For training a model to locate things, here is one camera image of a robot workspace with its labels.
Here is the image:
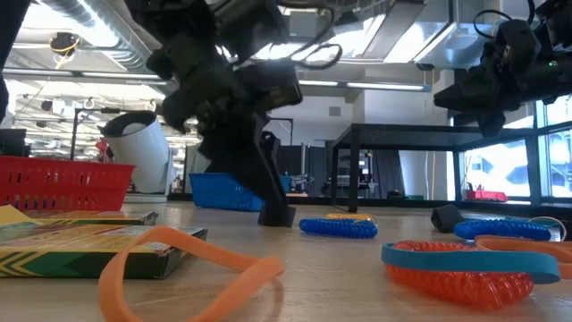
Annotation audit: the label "orange silicone wristband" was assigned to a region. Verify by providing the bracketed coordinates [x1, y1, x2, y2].
[97, 225, 286, 322]
[473, 235, 572, 281]

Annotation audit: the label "red background tray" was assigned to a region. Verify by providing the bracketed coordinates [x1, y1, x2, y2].
[464, 187, 509, 202]

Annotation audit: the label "blue plastic basket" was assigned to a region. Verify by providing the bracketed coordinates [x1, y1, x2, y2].
[189, 172, 291, 213]

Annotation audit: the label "blue silicone wristband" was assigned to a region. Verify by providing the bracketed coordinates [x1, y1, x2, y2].
[380, 242, 562, 285]

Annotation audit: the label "dark monitor screen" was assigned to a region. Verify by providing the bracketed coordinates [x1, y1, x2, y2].
[0, 128, 28, 158]

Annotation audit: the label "red orange spiral coil keychain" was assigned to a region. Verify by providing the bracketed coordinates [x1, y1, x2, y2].
[384, 240, 535, 310]

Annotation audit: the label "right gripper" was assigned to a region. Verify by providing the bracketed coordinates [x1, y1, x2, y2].
[433, 17, 572, 139]

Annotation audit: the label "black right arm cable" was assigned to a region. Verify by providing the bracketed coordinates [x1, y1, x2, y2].
[472, 0, 537, 41]

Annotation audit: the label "red plastic basket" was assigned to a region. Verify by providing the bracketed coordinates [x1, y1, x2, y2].
[0, 156, 136, 213]

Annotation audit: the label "yellow green crayon box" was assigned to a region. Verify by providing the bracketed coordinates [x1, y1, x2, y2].
[0, 204, 209, 281]
[24, 209, 160, 227]

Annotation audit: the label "blue spiral coil keychain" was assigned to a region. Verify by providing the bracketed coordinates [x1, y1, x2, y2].
[298, 217, 380, 240]
[453, 216, 568, 242]

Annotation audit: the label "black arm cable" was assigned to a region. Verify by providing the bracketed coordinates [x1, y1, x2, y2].
[285, 4, 344, 72]
[472, 0, 537, 41]

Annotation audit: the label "black silicone wristband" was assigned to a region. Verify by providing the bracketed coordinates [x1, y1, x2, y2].
[430, 203, 467, 234]
[257, 204, 297, 228]

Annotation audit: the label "yellow spiral coil keychain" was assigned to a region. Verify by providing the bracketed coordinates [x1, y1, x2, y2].
[324, 212, 380, 225]

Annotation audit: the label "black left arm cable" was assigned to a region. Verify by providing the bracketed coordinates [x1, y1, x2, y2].
[285, 4, 344, 72]

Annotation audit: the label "black ceiling dome camera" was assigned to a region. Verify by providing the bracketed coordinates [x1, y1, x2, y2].
[48, 31, 81, 57]

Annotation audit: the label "black partition panels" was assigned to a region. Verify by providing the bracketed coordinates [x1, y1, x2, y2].
[276, 142, 334, 180]

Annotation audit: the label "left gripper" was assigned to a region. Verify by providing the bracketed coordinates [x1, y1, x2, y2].
[145, 26, 305, 211]

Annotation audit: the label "black mesh metal shelf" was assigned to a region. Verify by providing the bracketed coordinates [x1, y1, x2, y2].
[331, 123, 544, 215]

